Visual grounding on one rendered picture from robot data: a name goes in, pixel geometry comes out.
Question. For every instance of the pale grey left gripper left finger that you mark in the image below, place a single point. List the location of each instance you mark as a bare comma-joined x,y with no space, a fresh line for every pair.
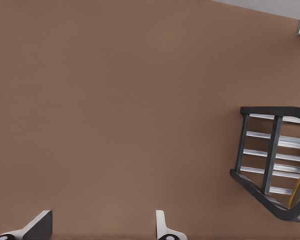
37,226

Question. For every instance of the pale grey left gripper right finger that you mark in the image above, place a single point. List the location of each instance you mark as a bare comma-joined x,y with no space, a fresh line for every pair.
162,226

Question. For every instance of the black shoe rack silver bars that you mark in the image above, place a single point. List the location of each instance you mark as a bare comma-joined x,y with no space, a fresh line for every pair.
272,152

